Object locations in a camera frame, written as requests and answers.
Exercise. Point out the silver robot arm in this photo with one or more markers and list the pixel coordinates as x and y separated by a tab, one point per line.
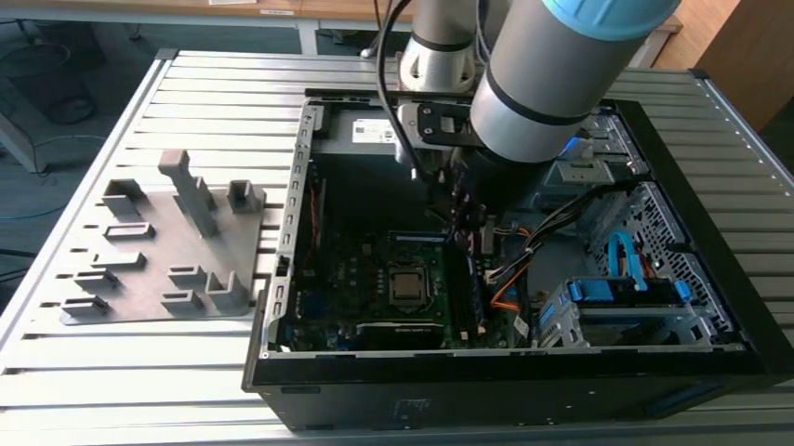
546	93

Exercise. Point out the black RAM slot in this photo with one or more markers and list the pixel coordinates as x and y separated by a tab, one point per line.
452	292

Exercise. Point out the tall grey metal drive cage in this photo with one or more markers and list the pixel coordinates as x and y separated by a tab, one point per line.
588	172

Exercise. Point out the white board power connector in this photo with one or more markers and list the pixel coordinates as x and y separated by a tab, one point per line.
491	276

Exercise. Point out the grey power supply unit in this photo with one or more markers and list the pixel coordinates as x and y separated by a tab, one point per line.
359	135

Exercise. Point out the silver CPU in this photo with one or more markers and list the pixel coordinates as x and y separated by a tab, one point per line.
408	284

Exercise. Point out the blue carrier with disk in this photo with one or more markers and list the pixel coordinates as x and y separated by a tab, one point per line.
588	290

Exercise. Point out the green motherboard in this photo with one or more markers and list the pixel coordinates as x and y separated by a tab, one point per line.
347	297

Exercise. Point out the black graphics card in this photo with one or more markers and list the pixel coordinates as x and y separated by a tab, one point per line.
400	334

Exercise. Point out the low grey metal drive cage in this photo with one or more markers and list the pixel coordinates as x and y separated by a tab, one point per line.
621	325

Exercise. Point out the black PC case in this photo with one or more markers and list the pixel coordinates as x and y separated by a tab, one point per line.
434	390

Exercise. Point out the brown wooden cabinet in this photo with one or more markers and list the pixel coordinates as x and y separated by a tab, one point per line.
745	56

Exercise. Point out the grey parts rack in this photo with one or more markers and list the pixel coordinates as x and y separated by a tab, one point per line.
185	260

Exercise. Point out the black waste bin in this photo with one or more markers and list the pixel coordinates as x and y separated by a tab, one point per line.
56	88

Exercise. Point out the black camera bracket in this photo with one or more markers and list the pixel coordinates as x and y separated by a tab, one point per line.
431	116

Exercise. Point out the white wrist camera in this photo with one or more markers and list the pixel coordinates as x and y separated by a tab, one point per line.
408	121

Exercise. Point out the wooden desk white frame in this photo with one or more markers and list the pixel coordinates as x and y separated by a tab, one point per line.
185	9

